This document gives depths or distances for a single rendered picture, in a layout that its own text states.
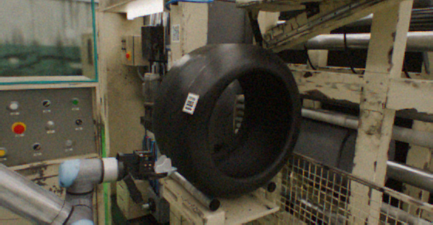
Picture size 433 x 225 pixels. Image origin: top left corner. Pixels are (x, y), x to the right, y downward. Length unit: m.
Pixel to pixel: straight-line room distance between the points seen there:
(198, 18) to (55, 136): 0.87
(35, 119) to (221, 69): 0.95
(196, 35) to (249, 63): 0.41
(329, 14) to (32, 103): 1.31
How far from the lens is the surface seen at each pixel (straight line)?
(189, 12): 1.34
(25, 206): 0.83
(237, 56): 0.99
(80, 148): 1.64
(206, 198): 1.12
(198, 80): 0.94
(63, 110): 1.58
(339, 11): 1.23
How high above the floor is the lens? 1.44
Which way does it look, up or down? 11 degrees down
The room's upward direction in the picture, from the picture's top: 2 degrees clockwise
